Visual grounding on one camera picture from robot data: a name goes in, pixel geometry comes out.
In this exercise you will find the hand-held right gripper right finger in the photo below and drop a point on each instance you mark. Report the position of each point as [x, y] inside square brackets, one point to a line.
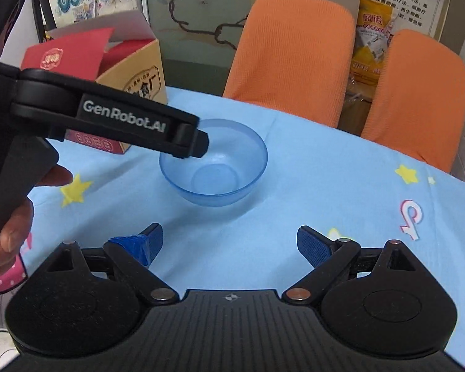
[313, 246]

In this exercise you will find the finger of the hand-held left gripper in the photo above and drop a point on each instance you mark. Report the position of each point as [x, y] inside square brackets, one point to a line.
[192, 143]

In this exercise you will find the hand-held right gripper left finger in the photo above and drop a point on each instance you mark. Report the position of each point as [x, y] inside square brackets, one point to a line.
[152, 241]

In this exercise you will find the blue plastic bowl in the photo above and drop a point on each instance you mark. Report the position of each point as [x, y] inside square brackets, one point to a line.
[224, 170]

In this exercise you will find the person's left hand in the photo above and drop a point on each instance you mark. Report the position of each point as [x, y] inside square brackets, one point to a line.
[11, 244]

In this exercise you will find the blue cartoon printed tablecloth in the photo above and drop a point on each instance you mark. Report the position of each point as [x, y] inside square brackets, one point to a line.
[314, 190]

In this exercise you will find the red snack box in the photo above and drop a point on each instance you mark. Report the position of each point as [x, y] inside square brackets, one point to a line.
[139, 73]

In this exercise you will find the black metal stand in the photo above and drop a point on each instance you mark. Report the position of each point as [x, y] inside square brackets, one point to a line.
[38, 4]

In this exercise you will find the frosted glass panel cartoon drawing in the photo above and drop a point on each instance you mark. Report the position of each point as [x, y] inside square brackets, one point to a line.
[201, 38]

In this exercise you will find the orange chair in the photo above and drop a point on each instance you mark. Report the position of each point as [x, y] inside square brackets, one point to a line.
[290, 58]
[418, 100]

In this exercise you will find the yellow snack bag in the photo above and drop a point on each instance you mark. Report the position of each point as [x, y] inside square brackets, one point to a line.
[372, 38]

